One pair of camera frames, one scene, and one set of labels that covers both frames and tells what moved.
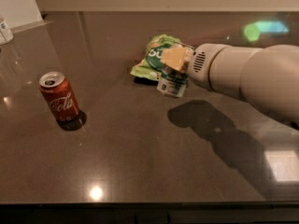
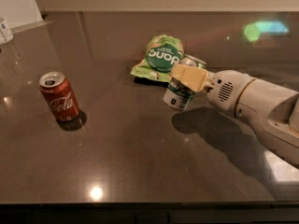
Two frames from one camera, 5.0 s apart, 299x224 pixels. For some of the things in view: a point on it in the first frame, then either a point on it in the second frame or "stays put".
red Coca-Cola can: [60, 94] stays put
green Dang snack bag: [150, 66] stays put
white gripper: [199, 63] to [229, 91]
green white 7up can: [172, 82] to [177, 94]
